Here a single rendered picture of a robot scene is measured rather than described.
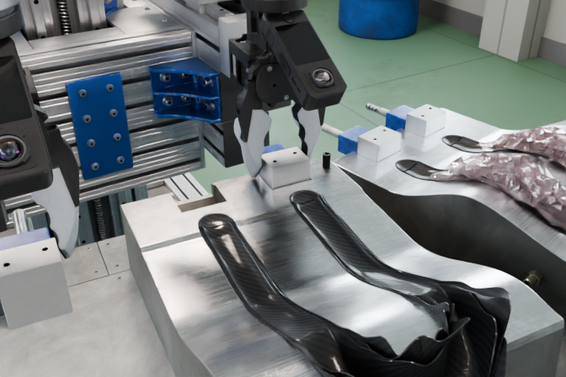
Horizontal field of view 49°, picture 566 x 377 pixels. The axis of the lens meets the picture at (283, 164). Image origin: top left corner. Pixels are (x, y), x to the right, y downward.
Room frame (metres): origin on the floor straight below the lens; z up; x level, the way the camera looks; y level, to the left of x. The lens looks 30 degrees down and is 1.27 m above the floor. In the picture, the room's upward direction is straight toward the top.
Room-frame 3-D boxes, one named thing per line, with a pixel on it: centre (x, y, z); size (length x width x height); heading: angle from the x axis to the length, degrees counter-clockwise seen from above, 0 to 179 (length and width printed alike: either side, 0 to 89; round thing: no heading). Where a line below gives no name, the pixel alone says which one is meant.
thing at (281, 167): (0.68, 0.02, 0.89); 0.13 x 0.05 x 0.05; 26
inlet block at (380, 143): (0.80, -0.10, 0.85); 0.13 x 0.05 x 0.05; 43
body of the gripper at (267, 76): (0.66, 0.01, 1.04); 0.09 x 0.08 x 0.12; 26
